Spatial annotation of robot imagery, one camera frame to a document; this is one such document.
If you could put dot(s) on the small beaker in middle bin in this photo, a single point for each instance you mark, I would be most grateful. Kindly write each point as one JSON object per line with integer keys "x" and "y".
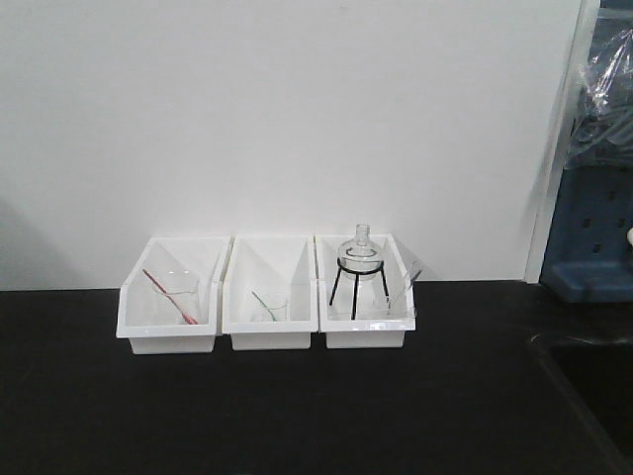
{"x": 277, "y": 302}

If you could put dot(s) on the small beaker in bin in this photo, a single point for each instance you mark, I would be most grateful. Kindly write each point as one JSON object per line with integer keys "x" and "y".
{"x": 277, "y": 302}
{"x": 381, "y": 309}

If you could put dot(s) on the small beaker in right bin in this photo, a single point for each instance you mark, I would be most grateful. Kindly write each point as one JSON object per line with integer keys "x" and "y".
{"x": 381, "y": 309}

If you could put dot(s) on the glass beaker in left bin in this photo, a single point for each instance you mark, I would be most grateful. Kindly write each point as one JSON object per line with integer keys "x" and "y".
{"x": 184, "y": 287}

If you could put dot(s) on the clear glass flask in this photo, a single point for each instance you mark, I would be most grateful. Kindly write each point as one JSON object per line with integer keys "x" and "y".
{"x": 360, "y": 253}

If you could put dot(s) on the right white plastic bin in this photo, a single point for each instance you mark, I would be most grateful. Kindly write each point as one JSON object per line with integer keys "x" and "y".
{"x": 334, "y": 321}

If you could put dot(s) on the white plastic bin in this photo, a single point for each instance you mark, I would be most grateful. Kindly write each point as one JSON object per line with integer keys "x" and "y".
{"x": 334, "y": 321}
{"x": 284, "y": 265}
{"x": 138, "y": 320}

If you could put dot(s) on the middle white plastic bin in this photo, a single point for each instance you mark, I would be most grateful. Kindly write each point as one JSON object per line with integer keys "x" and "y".
{"x": 284, "y": 265}

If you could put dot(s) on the green stirring rod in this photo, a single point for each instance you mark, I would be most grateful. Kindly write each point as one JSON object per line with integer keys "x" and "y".
{"x": 264, "y": 306}

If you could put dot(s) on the clear stirring rod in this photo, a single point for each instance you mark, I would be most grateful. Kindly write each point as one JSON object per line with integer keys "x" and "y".
{"x": 411, "y": 278}

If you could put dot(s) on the left white plastic bin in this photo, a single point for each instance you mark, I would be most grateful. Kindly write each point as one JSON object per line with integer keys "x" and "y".
{"x": 138, "y": 320}

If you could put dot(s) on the blue pegboard drying rack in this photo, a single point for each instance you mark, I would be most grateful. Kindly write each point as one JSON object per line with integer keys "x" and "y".
{"x": 588, "y": 257}

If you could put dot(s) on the clear plastic bag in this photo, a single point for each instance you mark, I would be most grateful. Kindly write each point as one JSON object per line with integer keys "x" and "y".
{"x": 602, "y": 133}

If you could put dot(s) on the black wire tripod stand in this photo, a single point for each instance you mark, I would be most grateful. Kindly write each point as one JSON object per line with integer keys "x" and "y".
{"x": 353, "y": 284}

